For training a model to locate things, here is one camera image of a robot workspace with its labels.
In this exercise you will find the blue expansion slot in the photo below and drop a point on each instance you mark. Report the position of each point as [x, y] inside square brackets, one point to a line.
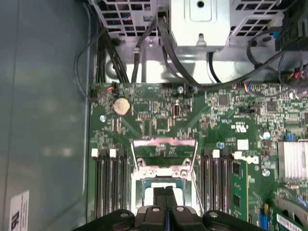
[264, 219]

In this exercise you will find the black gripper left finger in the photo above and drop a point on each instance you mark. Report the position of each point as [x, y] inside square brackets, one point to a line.
[149, 221]

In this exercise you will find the CPU socket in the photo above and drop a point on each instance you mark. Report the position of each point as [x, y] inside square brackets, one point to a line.
[137, 192]

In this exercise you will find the green RAM stick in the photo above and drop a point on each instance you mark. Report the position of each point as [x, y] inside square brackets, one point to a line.
[239, 190]

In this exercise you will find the internal USB port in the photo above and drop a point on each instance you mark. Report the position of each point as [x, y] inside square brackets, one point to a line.
[176, 111]

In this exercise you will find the metal socket cover frame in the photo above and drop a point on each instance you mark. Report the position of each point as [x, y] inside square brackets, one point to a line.
[166, 142]

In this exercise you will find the silver finned heat sink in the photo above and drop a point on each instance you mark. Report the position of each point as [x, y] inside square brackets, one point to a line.
[292, 158]

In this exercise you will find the silver green CPU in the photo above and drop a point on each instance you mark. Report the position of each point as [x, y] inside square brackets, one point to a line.
[149, 196]

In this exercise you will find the silver motherboard screw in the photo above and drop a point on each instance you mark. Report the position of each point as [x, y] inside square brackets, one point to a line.
[180, 89]
[265, 172]
[103, 118]

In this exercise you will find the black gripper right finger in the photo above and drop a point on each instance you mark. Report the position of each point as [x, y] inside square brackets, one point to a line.
[185, 221]

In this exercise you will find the silver metal drive cage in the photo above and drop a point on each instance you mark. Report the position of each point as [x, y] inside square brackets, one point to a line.
[199, 24]

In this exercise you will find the green motherboard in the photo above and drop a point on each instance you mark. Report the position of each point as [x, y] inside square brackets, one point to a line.
[168, 115]

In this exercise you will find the round silver coin battery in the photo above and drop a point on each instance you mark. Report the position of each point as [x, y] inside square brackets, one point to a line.
[122, 106]

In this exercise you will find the black PC case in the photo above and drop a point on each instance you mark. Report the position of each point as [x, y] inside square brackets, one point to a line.
[48, 96]

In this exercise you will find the RAM slot with black latch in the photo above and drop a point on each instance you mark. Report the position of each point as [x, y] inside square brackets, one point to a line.
[207, 183]
[124, 183]
[225, 183]
[107, 183]

